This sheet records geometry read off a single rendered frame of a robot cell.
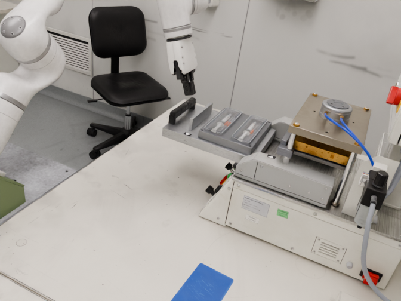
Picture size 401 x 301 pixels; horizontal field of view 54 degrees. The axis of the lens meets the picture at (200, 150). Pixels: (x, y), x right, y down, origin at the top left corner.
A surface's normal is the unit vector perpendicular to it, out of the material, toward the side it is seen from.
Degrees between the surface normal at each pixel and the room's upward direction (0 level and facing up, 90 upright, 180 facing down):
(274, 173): 90
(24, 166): 0
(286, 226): 90
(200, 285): 0
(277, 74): 90
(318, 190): 90
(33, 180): 0
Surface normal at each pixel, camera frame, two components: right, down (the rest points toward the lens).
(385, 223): 0.13, -0.85
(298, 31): -0.42, 0.42
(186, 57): 0.86, 0.07
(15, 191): 0.90, 0.32
